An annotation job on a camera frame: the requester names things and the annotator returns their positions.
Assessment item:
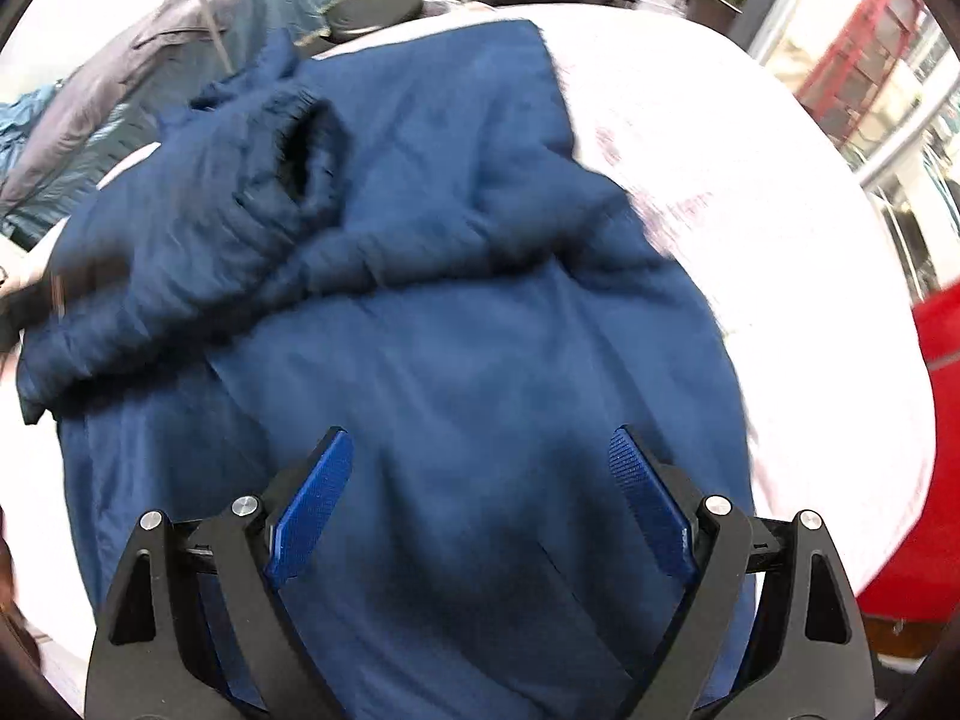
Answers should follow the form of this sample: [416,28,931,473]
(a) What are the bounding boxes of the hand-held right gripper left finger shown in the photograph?
[85,426,355,720]

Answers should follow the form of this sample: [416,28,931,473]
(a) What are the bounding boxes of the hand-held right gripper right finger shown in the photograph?
[607,424,876,720]

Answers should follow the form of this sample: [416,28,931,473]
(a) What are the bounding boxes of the navy blue pants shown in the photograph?
[15,19,758,720]

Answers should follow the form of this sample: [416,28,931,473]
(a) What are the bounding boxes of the pile of grey and teal clothes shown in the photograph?
[0,0,293,218]

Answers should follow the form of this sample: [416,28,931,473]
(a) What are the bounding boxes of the person's left hand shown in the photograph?
[0,236,57,314]

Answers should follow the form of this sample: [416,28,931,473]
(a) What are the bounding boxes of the red smooth object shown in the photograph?
[855,289,960,625]

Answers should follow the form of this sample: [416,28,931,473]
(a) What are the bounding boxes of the crumpled blue cloth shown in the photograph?
[0,82,62,160]

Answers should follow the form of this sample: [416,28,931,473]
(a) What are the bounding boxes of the black round stool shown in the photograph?
[326,0,425,42]

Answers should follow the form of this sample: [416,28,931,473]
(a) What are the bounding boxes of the red metal frame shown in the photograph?
[795,0,938,145]

